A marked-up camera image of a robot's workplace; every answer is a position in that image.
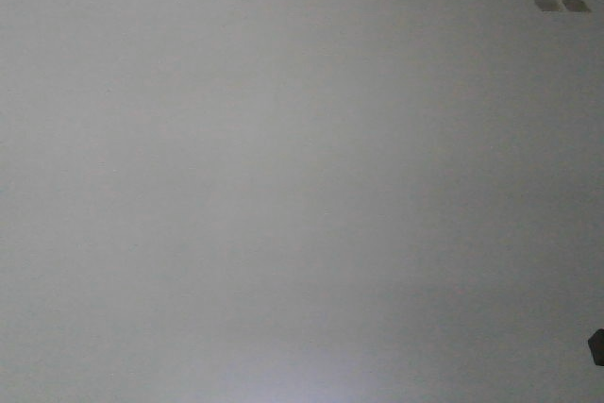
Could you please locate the black robot part at edge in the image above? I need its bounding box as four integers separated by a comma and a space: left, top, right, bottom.
587, 328, 604, 366

